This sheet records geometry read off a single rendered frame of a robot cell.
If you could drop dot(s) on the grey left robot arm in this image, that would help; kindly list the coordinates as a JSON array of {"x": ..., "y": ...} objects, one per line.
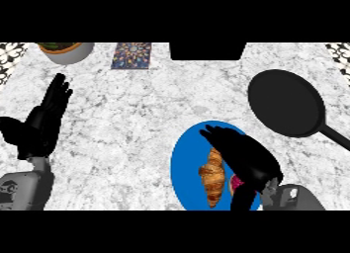
[{"x": 22, "y": 189}]

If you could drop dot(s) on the blue plate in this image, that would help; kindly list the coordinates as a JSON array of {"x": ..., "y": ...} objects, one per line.
[{"x": 192, "y": 164}]

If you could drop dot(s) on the grey plant pot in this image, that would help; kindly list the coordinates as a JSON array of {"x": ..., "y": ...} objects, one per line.
[{"x": 65, "y": 51}]

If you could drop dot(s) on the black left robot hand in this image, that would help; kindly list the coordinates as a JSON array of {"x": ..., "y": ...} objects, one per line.
[{"x": 41, "y": 122}]

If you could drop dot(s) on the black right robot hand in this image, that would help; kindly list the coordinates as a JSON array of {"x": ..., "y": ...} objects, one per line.
[{"x": 245, "y": 154}]

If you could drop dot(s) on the black frying pan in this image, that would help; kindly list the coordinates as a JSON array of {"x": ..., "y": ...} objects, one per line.
[{"x": 286, "y": 102}]

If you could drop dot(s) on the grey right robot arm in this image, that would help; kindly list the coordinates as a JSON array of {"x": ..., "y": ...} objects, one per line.
[{"x": 291, "y": 197}]

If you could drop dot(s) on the black appliance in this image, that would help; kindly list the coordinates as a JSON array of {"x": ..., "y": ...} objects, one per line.
[{"x": 206, "y": 51}]

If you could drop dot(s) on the golden brown croissant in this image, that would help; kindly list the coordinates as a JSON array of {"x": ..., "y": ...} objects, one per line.
[{"x": 212, "y": 174}]

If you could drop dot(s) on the pink frosted donut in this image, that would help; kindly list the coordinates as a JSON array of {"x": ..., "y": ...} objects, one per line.
[{"x": 235, "y": 183}]

